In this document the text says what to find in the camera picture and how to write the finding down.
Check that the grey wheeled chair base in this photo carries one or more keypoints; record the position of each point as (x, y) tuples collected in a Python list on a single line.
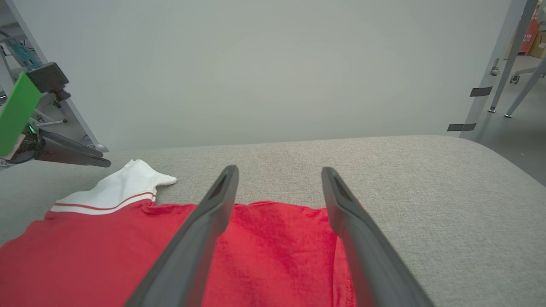
[(527, 71)]

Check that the grey taped partition post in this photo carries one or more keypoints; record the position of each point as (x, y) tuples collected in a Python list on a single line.
[(490, 64)]

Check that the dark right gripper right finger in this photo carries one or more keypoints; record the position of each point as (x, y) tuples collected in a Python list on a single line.
[(371, 264)]

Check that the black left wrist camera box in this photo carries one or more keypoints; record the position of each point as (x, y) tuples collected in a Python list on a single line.
[(49, 79)]

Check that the black tape strip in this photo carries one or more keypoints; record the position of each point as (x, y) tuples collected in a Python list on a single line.
[(461, 127), (481, 91)]

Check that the red printed banner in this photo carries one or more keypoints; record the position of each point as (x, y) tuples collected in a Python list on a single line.
[(530, 30)]

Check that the red and white jersey shirt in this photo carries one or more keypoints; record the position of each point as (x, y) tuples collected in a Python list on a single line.
[(106, 256)]

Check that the brown cardboard box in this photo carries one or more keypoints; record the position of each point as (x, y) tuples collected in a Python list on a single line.
[(538, 47)]

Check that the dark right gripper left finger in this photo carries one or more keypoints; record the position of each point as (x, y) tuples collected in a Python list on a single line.
[(192, 256)]

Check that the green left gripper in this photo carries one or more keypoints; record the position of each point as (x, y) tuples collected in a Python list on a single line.
[(17, 111)]

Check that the grey metal table leg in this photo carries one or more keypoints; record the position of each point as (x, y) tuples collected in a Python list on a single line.
[(527, 87), (514, 55)]

